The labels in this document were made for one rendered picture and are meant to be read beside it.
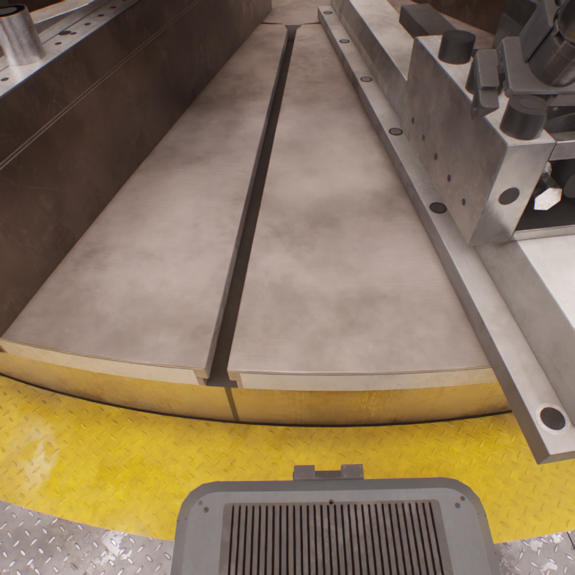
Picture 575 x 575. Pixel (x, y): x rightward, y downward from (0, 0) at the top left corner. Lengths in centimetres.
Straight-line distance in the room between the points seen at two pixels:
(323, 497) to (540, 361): 45
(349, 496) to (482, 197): 56
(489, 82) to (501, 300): 51
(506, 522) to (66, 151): 128
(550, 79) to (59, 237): 99
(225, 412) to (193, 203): 54
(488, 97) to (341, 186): 72
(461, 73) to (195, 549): 96
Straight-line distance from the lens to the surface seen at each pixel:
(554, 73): 54
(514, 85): 53
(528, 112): 76
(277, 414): 107
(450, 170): 92
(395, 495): 82
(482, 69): 56
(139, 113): 138
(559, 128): 94
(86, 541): 115
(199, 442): 113
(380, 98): 154
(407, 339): 89
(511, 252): 93
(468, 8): 242
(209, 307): 94
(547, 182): 88
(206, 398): 104
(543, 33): 53
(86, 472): 120
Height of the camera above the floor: 104
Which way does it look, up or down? 50 degrees down
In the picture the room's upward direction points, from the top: 3 degrees counter-clockwise
